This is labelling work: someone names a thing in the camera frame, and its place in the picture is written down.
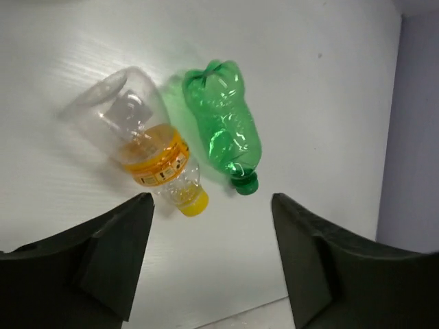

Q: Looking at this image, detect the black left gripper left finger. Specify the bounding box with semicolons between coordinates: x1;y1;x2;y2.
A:
1;193;154;328

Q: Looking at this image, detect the orange label yellow cap bottle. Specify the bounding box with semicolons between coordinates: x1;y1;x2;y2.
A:
60;66;209;217

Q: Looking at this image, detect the green plastic bottle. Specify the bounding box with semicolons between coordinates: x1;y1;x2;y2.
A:
182;60;262;195

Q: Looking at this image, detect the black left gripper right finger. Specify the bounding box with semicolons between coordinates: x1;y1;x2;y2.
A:
271;193;438;328

